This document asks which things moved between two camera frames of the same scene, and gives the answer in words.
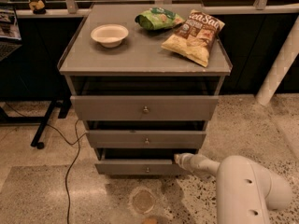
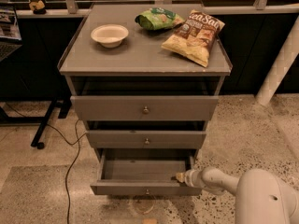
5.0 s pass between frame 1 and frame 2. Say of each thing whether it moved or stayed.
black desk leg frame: stayed
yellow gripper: moved
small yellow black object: stayed
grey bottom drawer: moved
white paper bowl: stayed
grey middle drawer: stayed
